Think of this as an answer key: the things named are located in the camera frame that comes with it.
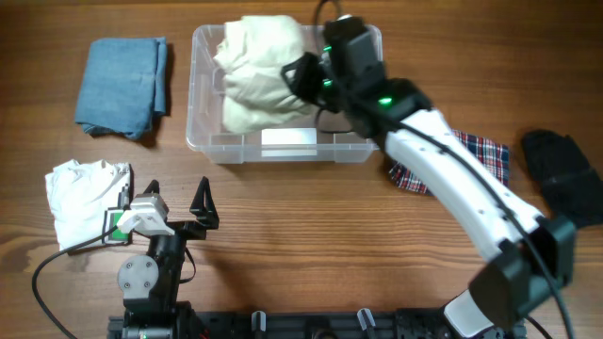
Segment clear plastic storage bin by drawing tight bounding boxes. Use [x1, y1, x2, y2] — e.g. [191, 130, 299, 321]
[186, 24, 378, 164]

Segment cream cloth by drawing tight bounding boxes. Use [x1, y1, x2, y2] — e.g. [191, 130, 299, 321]
[214, 15, 315, 134]

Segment blue denim jeans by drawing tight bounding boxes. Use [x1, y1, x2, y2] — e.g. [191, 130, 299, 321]
[74, 37, 168, 140]

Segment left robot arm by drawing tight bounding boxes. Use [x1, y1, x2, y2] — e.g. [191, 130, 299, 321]
[107, 177, 220, 339]

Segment black garment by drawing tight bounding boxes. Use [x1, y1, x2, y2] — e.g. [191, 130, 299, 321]
[521, 129, 602, 229]

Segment white label in bin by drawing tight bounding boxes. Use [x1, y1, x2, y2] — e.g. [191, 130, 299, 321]
[261, 128, 317, 146]

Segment black cable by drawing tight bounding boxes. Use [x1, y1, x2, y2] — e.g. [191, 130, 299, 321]
[31, 224, 119, 339]
[310, 0, 577, 339]

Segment white t-shirt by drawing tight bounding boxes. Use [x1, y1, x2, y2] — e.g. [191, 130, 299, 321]
[45, 159, 132, 250]

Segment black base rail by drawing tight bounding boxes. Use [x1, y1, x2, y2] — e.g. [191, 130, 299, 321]
[107, 308, 454, 339]

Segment plaid shirt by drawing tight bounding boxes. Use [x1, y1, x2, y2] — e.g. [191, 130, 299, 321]
[388, 129, 510, 195]

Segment left black cable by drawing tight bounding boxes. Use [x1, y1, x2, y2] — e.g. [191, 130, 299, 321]
[31, 224, 119, 339]

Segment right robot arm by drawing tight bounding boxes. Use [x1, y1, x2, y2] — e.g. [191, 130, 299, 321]
[281, 16, 576, 338]

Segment right black cable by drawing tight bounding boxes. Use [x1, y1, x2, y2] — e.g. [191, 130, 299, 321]
[310, 0, 577, 339]

